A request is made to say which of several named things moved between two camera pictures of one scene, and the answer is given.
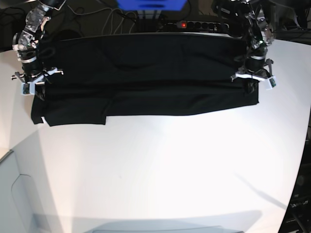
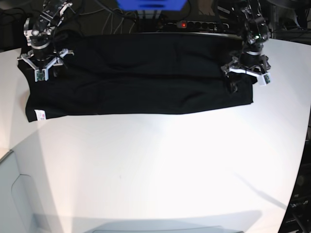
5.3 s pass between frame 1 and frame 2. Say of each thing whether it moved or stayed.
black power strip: stayed
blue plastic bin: stayed
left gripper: moved
